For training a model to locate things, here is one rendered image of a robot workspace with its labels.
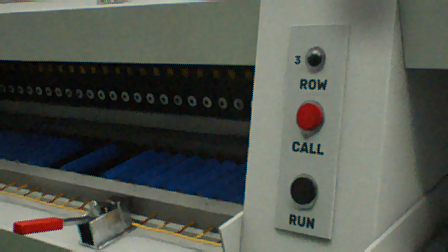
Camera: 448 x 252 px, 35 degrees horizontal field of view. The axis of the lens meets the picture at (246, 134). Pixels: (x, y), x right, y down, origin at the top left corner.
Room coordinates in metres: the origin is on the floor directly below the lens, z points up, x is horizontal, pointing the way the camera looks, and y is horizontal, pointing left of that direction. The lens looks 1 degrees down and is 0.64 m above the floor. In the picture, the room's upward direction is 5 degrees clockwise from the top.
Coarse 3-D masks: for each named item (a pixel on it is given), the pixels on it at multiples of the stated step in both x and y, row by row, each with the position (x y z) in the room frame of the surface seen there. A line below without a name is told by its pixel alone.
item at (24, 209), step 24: (96, 120) 0.80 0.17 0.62; (120, 120) 0.77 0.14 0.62; (144, 120) 0.75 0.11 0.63; (168, 120) 0.72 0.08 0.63; (192, 120) 0.70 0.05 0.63; (216, 120) 0.68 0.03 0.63; (240, 120) 0.66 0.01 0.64; (0, 216) 0.64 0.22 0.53; (24, 216) 0.63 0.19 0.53; (48, 216) 0.62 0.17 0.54; (72, 216) 0.61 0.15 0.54; (240, 216) 0.44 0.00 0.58; (0, 240) 0.62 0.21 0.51; (24, 240) 0.59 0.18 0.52; (48, 240) 0.57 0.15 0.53; (72, 240) 0.56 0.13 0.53; (120, 240) 0.55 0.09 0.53; (144, 240) 0.54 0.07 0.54; (168, 240) 0.53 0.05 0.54; (240, 240) 0.44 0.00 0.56
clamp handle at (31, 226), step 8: (96, 208) 0.54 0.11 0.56; (80, 216) 0.54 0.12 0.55; (88, 216) 0.55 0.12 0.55; (96, 216) 0.55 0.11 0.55; (16, 224) 0.50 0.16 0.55; (24, 224) 0.50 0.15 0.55; (32, 224) 0.50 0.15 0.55; (40, 224) 0.50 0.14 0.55; (48, 224) 0.51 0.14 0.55; (56, 224) 0.52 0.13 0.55; (64, 224) 0.52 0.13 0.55; (72, 224) 0.53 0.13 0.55; (80, 224) 0.53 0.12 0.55; (16, 232) 0.50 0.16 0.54; (24, 232) 0.49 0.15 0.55; (32, 232) 0.50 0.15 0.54
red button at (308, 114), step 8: (304, 104) 0.41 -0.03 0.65; (312, 104) 0.40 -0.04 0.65; (304, 112) 0.40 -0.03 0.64; (312, 112) 0.40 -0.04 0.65; (320, 112) 0.40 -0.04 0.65; (304, 120) 0.40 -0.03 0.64; (312, 120) 0.40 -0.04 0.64; (320, 120) 0.40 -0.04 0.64; (304, 128) 0.40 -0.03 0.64; (312, 128) 0.40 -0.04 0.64
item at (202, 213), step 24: (0, 168) 0.70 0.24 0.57; (24, 168) 0.68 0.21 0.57; (48, 168) 0.67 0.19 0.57; (0, 192) 0.68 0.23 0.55; (48, 192) 0.65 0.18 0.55; (72, 192) 0.63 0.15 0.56; (96, 192) 0.60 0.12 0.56; (120, 192) 0.58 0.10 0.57; (144, 192) 0.57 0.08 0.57; (168, 192) 0.56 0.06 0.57; (144, 216) 0.57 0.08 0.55; (168, 216) 0.55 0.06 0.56; (192, 216) 0.53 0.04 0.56; (216, 216) 0.51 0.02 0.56; (192, 240) 0.51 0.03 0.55
